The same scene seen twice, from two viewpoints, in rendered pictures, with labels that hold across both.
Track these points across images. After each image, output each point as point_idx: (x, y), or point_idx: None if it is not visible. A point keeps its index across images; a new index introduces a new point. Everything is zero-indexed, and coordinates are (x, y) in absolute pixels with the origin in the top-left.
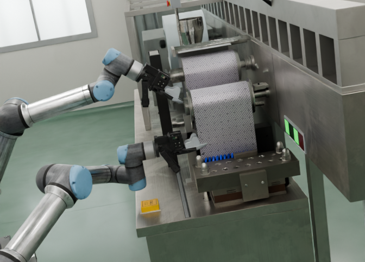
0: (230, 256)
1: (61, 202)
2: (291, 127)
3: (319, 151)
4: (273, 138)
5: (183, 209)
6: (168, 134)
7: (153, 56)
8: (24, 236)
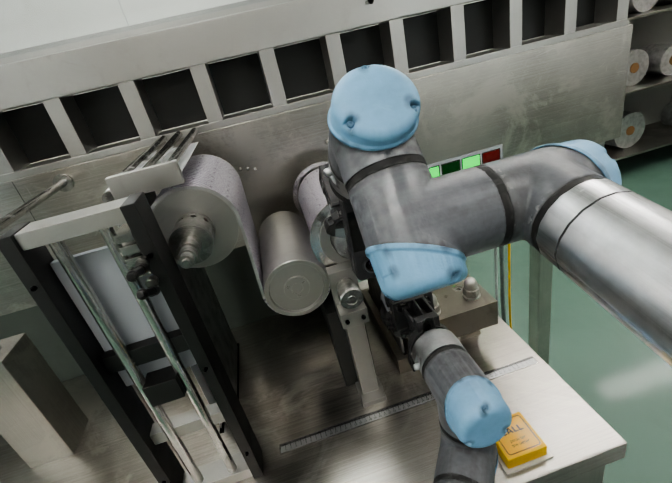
0: None
1: None
2: (452, 165)
3: (546, 136)
4: None
5: (502, 376)
6: (412, 298)
7: (139, 202)
8: None
